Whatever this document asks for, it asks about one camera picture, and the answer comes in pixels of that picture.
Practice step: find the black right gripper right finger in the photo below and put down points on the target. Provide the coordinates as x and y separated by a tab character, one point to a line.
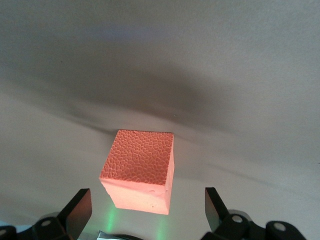
217	217

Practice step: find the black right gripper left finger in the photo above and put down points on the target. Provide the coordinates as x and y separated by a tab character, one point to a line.
75	215

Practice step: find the orange foam block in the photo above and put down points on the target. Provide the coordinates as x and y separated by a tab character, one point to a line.
140	162

